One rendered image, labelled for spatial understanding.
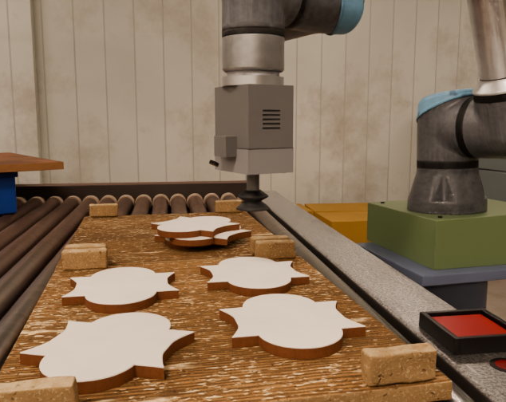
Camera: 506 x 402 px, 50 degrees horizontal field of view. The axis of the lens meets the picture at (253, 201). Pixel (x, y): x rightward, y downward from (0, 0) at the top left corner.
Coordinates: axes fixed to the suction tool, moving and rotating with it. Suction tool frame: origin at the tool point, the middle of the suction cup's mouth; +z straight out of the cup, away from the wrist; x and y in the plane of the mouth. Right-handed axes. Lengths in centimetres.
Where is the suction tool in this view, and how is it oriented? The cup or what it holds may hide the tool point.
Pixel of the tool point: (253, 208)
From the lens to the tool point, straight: 68.4
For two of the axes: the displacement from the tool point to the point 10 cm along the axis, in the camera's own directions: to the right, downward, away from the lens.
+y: 5.1, 1.2, -8.5
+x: 8.6, -0.7, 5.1
